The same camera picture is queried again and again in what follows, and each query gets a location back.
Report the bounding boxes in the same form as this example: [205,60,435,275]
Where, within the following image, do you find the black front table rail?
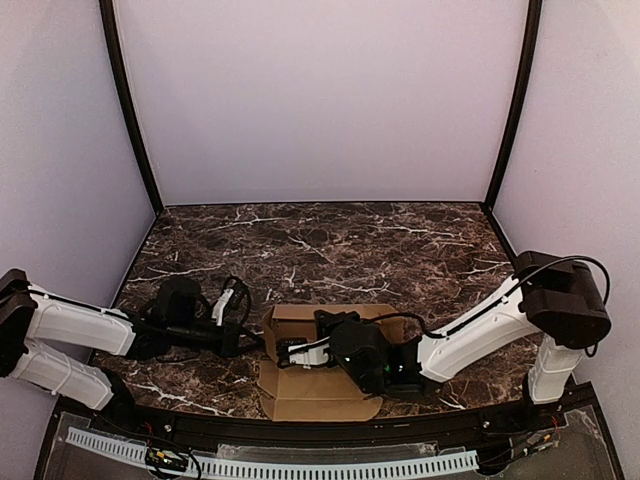
[89,389,596,454]

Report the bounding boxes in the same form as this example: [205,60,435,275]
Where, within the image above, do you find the white slotted cable duct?
[65,427,479,480]

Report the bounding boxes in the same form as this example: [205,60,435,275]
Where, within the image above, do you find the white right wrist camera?
[276,337,332,369]

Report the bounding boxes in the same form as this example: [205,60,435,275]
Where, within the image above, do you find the right small circuit board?
[519,432,560,456]

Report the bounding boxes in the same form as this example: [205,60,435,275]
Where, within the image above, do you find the small green circuit board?
[144,448,189,472]

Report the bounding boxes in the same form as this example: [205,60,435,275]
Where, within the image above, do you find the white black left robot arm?
[1,268,264,412]

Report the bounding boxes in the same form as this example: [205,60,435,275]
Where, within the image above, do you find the black left frame post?
[98,0,164,216]

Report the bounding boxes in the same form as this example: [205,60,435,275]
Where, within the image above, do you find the black frame post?
[98,0,164,216]
[483,0,543,216]

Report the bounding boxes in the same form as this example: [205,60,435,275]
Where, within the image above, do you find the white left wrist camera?
[211,288,238,326]

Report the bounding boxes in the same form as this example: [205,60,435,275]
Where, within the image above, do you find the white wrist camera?
[276,337,332,369]
[211,288,238,326]

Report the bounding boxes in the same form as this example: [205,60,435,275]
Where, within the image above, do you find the brown cardboard box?
[257,304,396,422]

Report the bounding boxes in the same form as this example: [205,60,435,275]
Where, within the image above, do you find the black right frame post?
[483,0,543,216]

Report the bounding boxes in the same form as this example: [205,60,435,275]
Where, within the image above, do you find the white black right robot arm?
[310,251,611,405]

